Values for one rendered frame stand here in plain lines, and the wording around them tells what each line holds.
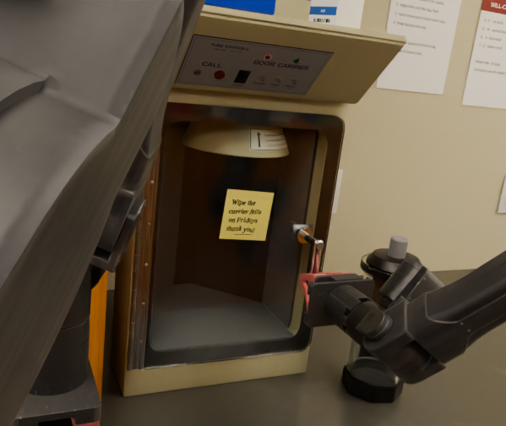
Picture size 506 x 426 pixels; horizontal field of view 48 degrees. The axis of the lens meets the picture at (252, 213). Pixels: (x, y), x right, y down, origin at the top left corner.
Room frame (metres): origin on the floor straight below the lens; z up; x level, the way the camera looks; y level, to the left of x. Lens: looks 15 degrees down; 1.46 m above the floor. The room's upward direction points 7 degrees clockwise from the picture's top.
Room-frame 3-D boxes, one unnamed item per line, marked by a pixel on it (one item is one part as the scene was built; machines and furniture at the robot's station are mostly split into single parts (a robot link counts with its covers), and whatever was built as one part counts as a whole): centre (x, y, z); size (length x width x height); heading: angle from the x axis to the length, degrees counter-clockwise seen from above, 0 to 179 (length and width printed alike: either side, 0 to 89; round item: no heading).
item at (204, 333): (0.82, 0.01, 1.19); 0.30 x 0.01 x 0.40; 115
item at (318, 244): (0.84, -0.10, 1.17); 0.05 x 0.03 x 0.10; 25
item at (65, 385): (0.41, 0.15, 1.21); 0.10 x 0.07 x 0.07; 25
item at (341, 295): (0.73, -0.15, 1.14); 0.10 x 0.07 x 0.07; 116
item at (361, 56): (0.78, -0.01, 1.46); 0.32 x 0.11 x 0.10; 115
